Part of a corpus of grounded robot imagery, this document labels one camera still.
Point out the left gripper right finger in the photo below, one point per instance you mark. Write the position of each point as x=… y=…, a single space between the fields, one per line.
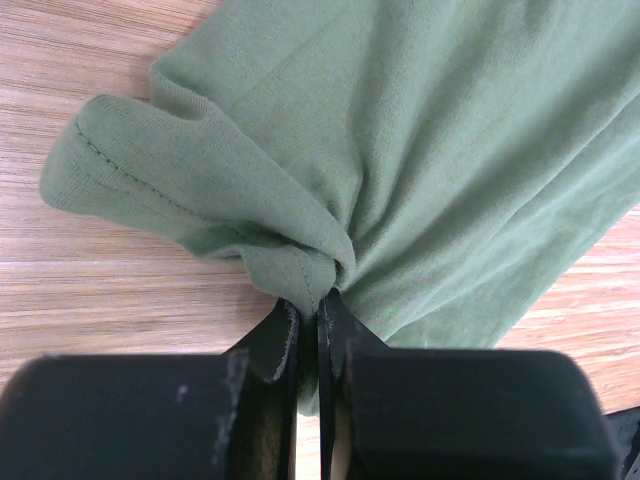
x=337 y=331

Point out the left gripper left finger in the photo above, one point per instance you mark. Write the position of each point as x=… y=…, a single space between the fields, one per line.
x=263 y=383

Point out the green tank top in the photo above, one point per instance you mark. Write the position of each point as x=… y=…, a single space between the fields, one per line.
x=440 y=163

